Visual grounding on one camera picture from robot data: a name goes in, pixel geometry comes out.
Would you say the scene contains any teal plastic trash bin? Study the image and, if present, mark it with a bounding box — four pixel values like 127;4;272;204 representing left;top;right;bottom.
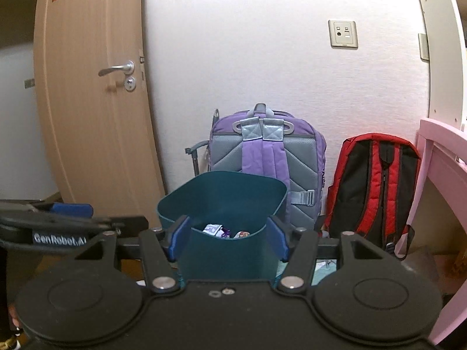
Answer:
156;170;289;281

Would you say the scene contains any white purple plastic wrapper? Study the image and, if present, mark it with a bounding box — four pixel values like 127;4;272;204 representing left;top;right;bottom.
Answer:
202;223;232;238

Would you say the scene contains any purple grey backpack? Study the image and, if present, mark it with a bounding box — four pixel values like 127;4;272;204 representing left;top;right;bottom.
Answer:
206;103;327;234

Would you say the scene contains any pink desk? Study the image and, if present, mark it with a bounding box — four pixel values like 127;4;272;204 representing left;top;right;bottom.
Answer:
394;117;467;347

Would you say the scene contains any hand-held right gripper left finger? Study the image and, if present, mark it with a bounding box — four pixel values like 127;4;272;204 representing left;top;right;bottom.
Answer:
75;215;192;294

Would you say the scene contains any wooden door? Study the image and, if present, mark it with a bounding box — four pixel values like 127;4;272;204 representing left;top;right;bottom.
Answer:
33;0;166;214

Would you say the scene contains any white shelf unit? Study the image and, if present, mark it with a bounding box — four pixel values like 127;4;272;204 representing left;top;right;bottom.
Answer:
410;0;467;132

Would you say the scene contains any silver door handle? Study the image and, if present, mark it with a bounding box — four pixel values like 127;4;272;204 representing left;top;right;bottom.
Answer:
98;60;135;78

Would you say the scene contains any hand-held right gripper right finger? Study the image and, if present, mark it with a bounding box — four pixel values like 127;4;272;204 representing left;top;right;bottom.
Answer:
268;216;393;294

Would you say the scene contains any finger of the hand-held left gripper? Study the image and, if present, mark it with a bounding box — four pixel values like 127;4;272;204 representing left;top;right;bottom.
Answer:
0;199;94;225
0;215;149;252

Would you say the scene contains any beige wall switch plate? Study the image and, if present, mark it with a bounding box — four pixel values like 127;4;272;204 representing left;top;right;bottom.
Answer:
418;33;430;62

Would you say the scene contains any beige wall socket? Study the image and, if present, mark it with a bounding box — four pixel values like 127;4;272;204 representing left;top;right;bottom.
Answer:
327;19;359;49

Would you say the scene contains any black folding trolley handle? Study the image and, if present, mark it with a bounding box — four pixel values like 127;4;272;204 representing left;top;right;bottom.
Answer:
184;108;219;176

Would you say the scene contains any red black backpack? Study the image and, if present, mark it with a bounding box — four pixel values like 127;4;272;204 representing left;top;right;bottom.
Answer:
323;133;422;261

